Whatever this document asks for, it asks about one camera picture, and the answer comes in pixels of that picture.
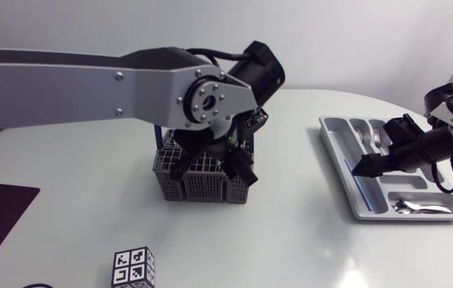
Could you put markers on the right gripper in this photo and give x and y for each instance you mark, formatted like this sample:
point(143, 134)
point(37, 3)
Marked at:
point(422, 150)

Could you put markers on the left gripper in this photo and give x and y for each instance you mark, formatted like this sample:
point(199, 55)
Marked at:
point(196, 140)

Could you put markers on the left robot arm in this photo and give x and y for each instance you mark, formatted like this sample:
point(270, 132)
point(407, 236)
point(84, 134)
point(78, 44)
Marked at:
point(70, 86)

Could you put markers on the grey cutlery basket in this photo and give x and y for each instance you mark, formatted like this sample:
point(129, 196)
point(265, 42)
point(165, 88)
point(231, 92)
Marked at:
point(202, 184)

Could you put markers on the grey cutlery tray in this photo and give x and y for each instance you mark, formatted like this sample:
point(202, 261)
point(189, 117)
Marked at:
point(406, 182)

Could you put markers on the blue plastic stick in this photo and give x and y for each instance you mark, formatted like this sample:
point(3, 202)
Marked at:
point(357, 184)

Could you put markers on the steel fork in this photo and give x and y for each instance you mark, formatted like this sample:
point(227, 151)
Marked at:
point(378, 140)

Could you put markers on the steel spoon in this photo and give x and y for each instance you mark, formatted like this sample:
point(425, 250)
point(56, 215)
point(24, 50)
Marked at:
point(398, 208)
point(430, 208)
point(359, 134)

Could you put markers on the black-and-white patterned cube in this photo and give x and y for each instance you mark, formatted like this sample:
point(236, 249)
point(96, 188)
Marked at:
point(132, 268)

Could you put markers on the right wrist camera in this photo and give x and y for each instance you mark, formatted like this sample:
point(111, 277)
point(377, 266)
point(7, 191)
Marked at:
point(400, 130)

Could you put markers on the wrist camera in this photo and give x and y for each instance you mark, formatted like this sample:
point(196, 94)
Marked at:
point(400, 130)
point(255, 120)

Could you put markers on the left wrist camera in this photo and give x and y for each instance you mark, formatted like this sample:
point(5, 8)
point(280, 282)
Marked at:
point(255, 120)

